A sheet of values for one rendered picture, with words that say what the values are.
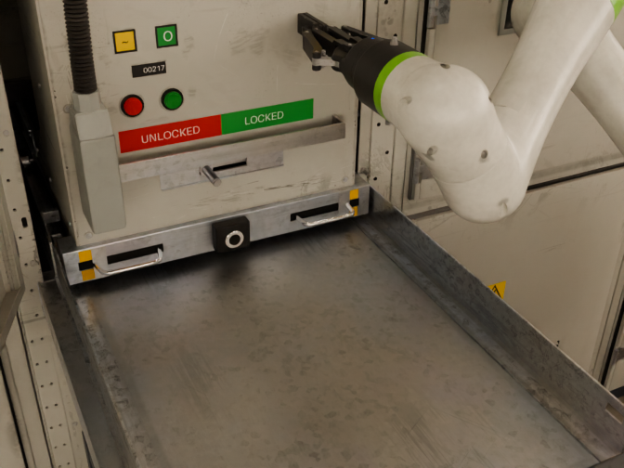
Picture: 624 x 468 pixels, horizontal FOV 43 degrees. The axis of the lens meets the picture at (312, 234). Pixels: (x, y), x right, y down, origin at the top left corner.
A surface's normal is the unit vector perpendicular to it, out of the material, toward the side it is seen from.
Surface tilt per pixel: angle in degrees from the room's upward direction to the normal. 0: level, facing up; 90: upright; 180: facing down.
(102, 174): 90
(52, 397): 90
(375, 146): 90
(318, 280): 0
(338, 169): 90
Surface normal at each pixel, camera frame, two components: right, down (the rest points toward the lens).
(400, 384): 0.01, -0.85
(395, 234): -0.90, 0.22
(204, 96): 0.44, 0.47
